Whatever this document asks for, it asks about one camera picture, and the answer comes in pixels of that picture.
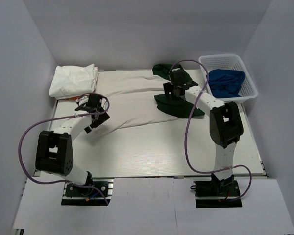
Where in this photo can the white plastic basket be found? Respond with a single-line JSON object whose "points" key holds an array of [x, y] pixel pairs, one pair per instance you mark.
{"points": [[229, 62]]}

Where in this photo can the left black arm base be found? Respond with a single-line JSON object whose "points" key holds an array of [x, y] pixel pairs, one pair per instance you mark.
{"points": [[77, 196]]}

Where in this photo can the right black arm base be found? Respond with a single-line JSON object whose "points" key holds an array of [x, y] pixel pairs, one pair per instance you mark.
{"points": [[208, 195]]}

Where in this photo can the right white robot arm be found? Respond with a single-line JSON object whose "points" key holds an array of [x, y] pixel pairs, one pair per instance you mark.
{"points": [[225, 125]]}

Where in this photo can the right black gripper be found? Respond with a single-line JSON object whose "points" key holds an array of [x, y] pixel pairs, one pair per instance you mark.
{"points": [[168, 88]]}

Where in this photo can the white and green t-shirt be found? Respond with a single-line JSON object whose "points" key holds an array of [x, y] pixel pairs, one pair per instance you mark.
{"points": [[137, 100]]}

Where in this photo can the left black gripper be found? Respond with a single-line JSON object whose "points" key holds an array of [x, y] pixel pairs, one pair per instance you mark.
{"points": [[103, 117]]}

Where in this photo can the blue t-shirt in basket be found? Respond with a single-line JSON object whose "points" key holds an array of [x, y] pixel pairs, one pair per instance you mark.
{"points": [[225, 83]]}

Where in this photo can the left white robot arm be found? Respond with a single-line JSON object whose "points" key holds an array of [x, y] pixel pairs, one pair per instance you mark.
{"points": [[55, 148]]}

